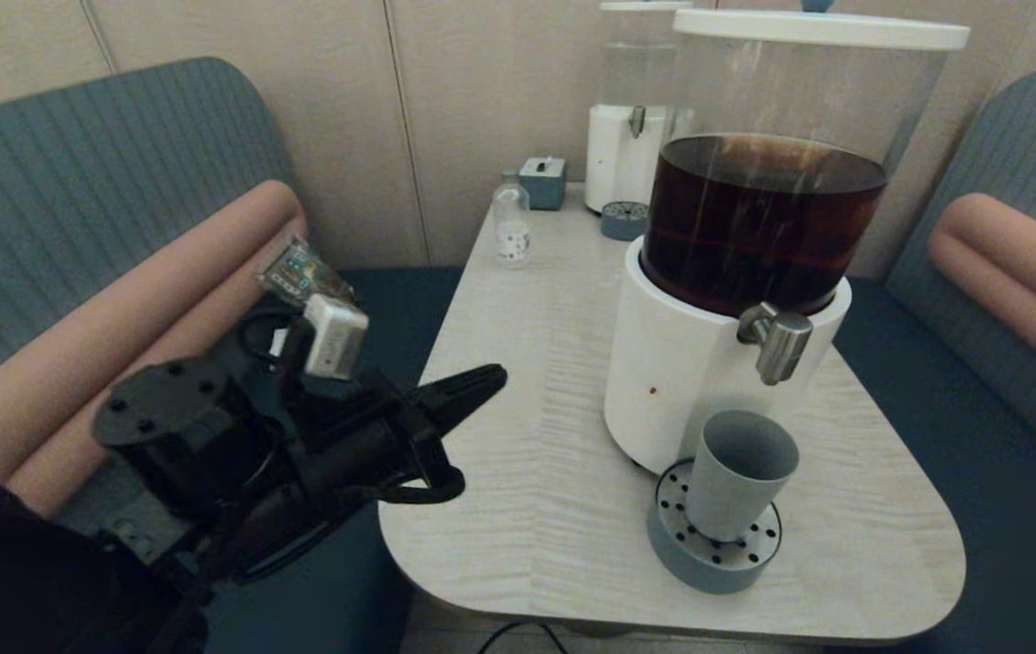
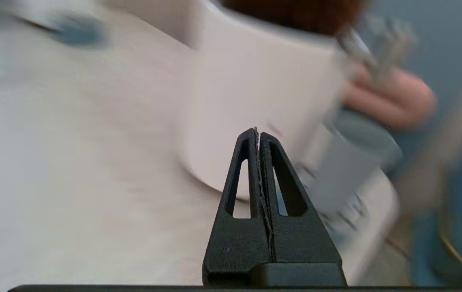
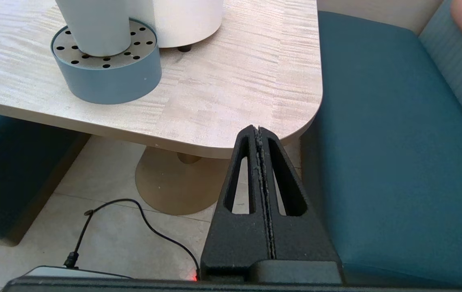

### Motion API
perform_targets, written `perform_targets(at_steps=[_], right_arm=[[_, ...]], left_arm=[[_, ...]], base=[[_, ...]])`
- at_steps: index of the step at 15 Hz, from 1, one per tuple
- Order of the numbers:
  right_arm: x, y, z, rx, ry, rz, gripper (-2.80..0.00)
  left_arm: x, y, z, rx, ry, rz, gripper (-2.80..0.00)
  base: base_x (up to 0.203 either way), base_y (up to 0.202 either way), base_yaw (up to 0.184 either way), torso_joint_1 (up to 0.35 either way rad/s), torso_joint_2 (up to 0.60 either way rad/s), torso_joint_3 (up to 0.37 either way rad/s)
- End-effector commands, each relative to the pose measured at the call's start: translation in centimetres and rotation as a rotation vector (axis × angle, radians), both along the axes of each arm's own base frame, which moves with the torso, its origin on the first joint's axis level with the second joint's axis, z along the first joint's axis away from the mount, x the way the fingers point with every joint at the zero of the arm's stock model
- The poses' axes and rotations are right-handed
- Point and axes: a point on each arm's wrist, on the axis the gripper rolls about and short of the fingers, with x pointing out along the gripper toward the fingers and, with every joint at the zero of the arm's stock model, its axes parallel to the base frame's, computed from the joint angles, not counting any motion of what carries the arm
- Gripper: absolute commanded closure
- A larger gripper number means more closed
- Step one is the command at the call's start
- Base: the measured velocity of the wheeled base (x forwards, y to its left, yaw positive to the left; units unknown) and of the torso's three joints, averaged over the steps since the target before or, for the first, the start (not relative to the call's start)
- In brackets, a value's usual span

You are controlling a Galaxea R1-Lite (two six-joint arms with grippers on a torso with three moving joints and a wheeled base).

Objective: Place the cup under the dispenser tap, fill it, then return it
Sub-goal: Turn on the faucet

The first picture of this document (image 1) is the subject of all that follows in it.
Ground grey plastic cup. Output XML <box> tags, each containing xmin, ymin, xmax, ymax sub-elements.
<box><xmin>685</xmin><ymin>409</ymin><xmax>801</xmax><ymax>543</ymax></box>

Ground silver metal dispenser tap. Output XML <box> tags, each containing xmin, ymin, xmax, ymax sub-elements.
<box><xmin>736</xmin><ymin>302</ymin><xmax>815</xmax><ymax>387</ymax></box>

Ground clear plastic bottle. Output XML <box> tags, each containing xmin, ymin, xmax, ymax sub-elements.
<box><xmin>493</xmin><ymin>172</ymin><xmax>533</xmax><ymax>271</ymax></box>

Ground green snack packet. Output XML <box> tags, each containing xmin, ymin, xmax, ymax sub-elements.
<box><xmin>254</xmin><ymin>234</ymin><xmax>357</xmax><ymax>307</ymax></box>

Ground small blue tissue box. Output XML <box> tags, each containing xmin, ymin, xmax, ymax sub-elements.
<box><xmin>518</xmin><ymin>156</ymin><xmax>568</xmax><ymax>212</ymax></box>

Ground small blue drip tray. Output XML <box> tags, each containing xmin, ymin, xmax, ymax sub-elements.
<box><xmin>600</xmin><ymin>201</ymin><xmax>652</xmax><ymax>243</ymax></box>

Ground large dispenser with dark tea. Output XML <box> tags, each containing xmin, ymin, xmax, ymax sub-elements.
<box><xmin>603</xmin><ymin>41</ymin><xmax>951</xmax><ymax>478</ymax></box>

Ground small white water dispenser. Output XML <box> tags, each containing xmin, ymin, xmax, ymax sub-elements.
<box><xmin>584</xmin><ymin>9</ymin><xmax>693</xmax><ymax>216</ymax></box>

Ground large blue perforated drip tray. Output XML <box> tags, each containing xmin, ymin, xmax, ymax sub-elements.
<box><xmin>646</xmin><ymin>457</ymin><xmax>783</xmax><ymax>596</ymax></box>

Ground blue booth sofa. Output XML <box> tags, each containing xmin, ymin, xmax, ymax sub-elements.
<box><xmin>0</xmin><ymin>56</ymin><xmax>464</xmax><ymax>654</ymax></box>
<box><xmin>832</xmin><ymin>68</ymin><xmax>1036</xmax><ymax>654</ymax></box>

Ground large white dispenser lid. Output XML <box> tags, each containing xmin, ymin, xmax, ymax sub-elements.
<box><xmin>672</xmin><ymin>0</ymin><xmax>971</xmax><ymax>53</ymax></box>

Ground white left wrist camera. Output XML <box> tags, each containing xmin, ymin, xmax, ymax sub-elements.
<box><xmin>302</xmin><ymin>292</ymin><xmax>371</xmax><ymax>381</ymax></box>

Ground black floor cable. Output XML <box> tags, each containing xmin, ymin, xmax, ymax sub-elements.
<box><xmin>479</xmin><ymin>620</ymin><xmax>566</xmax><ymax>654</ymax></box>

